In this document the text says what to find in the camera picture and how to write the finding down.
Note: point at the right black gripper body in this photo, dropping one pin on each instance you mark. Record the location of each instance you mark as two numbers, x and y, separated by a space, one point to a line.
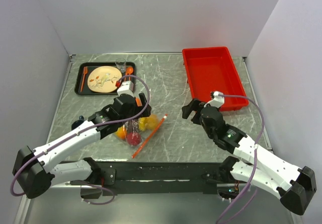
212 132

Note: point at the orange plastic spoon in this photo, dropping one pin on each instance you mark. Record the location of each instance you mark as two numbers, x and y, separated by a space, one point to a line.
129 71

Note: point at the orange plastic fork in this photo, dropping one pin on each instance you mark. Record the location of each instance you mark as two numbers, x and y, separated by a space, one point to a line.
85 71

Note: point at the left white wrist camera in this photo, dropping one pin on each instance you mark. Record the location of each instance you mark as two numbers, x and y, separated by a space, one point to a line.
126 88

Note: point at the red fake apple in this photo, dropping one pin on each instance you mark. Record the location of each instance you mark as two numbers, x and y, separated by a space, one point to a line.
133 138

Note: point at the beige bird plate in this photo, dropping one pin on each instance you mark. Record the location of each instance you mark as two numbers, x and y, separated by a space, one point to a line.
103 79

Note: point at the red plastic bin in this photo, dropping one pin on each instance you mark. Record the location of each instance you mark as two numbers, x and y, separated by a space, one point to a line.
211 69

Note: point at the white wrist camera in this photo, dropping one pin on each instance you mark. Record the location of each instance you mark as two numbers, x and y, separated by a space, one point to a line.
126 88
217 100

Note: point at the dark blue object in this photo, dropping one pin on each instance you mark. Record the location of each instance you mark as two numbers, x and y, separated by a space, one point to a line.
78 122

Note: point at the orange fake fruit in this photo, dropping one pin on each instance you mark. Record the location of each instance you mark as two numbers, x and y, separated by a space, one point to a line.
121 133

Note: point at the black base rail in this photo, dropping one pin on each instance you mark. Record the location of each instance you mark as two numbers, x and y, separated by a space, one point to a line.
155 178

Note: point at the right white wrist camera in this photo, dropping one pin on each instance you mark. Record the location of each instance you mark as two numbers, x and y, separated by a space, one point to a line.
217 100

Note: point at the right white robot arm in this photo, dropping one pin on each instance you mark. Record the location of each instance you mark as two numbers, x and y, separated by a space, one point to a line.
292 185

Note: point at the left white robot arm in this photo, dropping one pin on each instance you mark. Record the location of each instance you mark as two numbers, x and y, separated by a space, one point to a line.
36 170

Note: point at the clear zip top bag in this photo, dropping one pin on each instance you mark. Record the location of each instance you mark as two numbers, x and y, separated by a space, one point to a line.
146 136

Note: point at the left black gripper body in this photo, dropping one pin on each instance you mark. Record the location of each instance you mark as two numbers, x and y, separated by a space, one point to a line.
136 110

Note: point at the yellow fake fruit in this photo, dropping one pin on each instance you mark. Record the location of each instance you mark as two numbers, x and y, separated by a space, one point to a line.
148 123

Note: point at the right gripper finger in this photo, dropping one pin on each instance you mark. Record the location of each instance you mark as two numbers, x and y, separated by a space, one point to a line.
195 103
186 111

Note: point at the clear plastic cup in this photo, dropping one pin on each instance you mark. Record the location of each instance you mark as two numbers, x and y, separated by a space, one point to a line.
121 64

